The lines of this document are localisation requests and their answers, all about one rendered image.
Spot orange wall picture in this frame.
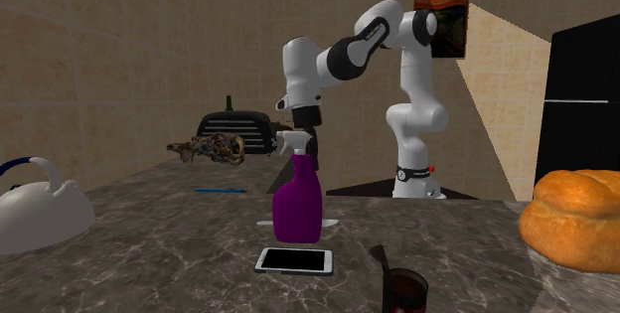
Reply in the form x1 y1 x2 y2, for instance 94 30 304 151
413 0 472 61

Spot golden bread loaf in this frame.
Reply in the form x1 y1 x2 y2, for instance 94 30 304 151
517 168 620 275

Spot white kettle blue handle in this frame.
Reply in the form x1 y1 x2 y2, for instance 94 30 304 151
0 155 97 256

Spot white flat utensil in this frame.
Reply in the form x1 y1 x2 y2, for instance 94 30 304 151
255 218 340 229

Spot dark red cup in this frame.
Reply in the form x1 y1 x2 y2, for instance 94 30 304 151
381 266 430 313

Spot blue pen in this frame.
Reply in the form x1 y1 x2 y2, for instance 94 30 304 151
193 187 248 195

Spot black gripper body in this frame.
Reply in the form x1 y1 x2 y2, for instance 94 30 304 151
291 104 324 130

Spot brown gnarled driftwood figure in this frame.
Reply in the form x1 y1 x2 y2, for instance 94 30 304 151
166 130 247 167

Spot white smartphone black screen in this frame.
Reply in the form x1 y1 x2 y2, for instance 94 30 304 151
253 245 336 277

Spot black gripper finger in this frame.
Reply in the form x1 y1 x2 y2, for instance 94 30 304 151
307 127 321 172

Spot black refrigerator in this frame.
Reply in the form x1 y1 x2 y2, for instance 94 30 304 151
534 13 620 188

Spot purple spray bottle white trigger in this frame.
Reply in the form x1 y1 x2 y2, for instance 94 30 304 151
271 129 324 245

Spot black toaster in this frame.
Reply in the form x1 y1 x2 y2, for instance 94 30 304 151
195 109 279 156

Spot dark spoon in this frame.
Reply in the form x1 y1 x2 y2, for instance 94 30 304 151
368 243 393 285

